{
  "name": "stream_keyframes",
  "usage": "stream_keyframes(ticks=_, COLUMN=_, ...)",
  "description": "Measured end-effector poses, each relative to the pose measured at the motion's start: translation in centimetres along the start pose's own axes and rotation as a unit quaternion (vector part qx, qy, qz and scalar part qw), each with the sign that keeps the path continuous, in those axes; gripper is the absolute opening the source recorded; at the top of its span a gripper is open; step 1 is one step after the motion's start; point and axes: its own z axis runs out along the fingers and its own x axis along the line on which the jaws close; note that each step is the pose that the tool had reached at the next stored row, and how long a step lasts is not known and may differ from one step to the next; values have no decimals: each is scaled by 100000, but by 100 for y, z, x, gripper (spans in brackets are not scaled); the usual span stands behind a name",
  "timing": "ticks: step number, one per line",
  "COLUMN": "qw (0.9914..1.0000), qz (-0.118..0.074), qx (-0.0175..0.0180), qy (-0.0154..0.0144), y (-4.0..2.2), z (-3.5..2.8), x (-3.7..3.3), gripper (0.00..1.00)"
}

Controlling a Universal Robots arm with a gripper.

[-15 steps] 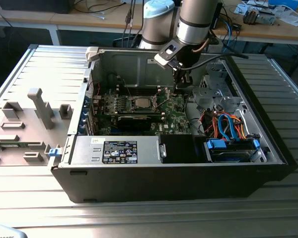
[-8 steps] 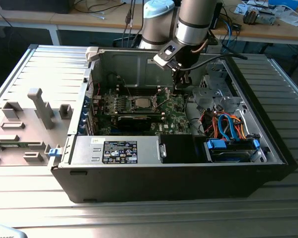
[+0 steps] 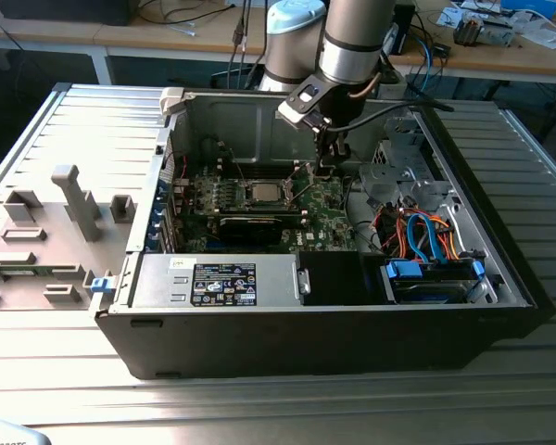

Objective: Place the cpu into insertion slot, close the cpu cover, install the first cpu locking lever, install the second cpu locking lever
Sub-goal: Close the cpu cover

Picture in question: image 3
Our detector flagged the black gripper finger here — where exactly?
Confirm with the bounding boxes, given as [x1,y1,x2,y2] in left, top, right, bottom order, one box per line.
[315,131,330,164]
[315,138,352,180]

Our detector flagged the metal socket cover frame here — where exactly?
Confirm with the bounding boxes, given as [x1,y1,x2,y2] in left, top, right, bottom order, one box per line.
[290,162,317,208]

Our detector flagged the silver CPU green edge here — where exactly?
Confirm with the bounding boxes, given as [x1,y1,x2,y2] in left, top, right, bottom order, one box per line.
[250,182,284,206]

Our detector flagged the thin metal locking lever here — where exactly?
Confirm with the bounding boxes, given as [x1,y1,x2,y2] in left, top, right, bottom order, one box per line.
[283,161,304,185]
[228,146,250,184]

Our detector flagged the black RAM slot white clips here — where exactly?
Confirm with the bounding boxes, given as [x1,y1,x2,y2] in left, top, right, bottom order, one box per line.
[217,159,301,171]
[217,167,302,181]
[189,202,307,219]

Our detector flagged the CPU socket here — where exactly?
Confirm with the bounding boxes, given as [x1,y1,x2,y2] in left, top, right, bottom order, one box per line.
[243,178,297,210]

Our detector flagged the green motherboard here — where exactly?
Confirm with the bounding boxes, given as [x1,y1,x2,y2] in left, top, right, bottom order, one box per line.
[180,161,359,255]

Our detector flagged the silver metal drive cage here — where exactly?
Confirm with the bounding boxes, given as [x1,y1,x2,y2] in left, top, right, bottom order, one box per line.
[358,115,456,205]

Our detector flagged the black upright box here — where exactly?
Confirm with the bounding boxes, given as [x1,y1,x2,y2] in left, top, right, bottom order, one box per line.
[391,3,417,57]

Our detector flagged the black graphics card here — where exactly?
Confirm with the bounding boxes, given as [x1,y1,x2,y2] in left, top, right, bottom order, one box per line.
[217,213,284,248]

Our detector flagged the hard disk in blue carrier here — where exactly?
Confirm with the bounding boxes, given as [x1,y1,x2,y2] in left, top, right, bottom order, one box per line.
[382,258,487,306]

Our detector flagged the black finned heat sink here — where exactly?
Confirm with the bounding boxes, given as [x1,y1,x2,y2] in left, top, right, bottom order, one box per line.
[453,11,487,47]

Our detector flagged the silver metal drive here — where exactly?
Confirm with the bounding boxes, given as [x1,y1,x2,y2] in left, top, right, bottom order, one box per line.
[484,13,515,47]

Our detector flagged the black PC case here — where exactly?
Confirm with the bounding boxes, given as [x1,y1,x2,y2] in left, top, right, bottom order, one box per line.
[95,85,556,381]

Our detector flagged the silver power supply unit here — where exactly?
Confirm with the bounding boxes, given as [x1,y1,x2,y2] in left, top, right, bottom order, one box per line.
[128,252,307,310]

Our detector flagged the blue cardboard box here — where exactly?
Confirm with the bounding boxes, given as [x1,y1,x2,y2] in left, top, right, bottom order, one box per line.
[499,0,556,18]

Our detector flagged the white paper sheet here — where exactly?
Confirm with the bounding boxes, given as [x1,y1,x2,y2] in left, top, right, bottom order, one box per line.
[518,18,556,51]

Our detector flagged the blue plastic case latch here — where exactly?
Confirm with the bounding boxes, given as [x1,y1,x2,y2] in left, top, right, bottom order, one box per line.
[90,275,117,295]

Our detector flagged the grey parts rack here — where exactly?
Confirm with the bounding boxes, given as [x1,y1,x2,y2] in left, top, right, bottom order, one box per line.
[0,164,138,312]

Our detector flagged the large black box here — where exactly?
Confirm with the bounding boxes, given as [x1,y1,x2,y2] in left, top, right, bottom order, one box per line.
[0,0,133,27]

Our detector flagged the green RAM stick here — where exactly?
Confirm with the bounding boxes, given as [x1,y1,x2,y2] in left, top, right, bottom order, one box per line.
[0,267,45,279]

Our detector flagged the white plastic device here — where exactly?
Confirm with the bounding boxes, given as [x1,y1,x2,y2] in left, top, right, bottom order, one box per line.
[0,419,53,445]

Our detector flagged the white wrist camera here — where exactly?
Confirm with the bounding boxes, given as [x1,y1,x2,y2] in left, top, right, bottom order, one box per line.
[276,81,336,130]

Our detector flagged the thick black camera cable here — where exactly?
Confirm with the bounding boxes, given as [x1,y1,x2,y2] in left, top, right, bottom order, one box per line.
[328,100,455,134]

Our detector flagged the blue network cable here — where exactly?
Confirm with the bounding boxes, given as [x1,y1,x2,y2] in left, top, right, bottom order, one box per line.
[419,39,441,98]

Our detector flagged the blue flat data wire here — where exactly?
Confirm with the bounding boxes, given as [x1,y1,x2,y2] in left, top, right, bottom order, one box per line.
[405,212,430,263]
[419,213,449,266]

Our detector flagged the thin red wire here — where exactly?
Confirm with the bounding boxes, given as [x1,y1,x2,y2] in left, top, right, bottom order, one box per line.
[164,155,190,183]

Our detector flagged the orange power wire bundle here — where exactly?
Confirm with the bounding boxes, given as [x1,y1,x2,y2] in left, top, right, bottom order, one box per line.
[393,210,467,261]

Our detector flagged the wooden desk white frame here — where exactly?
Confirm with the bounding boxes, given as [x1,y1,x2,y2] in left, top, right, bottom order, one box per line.
[0,0,270,87]
[382,0,556,87]

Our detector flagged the beige case release handle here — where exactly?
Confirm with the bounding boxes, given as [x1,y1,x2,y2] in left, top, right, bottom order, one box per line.
[159,86,187,117]

